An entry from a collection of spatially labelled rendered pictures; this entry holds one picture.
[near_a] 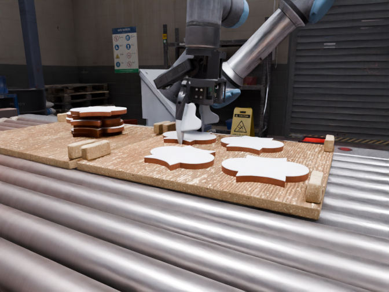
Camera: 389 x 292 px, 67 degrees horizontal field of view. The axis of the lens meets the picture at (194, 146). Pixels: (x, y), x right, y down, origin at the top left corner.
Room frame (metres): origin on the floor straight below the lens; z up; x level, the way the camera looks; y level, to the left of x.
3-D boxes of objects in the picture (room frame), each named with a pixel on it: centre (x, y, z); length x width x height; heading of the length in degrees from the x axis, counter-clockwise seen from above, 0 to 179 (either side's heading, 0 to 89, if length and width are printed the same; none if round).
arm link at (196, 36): (0.68, -0.02, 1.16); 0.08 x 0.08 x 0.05
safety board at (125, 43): (6.36, 1.44, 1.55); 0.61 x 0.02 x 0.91; 67
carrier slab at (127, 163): (0.57, -0.05, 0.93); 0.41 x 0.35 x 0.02; 62
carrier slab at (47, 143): (0.76, 0.32, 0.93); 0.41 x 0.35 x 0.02; 61
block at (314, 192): (0.36, -0.16, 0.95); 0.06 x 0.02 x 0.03; 152
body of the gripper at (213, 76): (0.67, -0.02, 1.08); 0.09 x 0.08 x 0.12; 62
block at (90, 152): (0.54, 0.19, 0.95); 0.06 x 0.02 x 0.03; 152
